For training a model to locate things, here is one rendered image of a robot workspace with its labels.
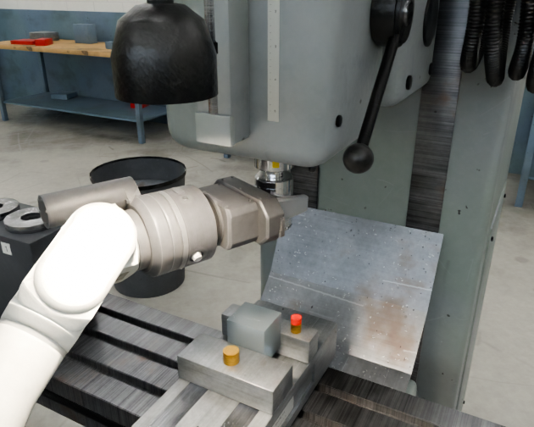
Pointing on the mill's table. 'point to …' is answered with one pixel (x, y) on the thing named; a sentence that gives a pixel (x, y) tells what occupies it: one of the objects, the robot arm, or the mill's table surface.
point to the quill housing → (299, 81)
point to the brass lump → (230, 355)
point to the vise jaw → (255, 396)
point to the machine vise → (321, 330)
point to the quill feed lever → (392, 16)
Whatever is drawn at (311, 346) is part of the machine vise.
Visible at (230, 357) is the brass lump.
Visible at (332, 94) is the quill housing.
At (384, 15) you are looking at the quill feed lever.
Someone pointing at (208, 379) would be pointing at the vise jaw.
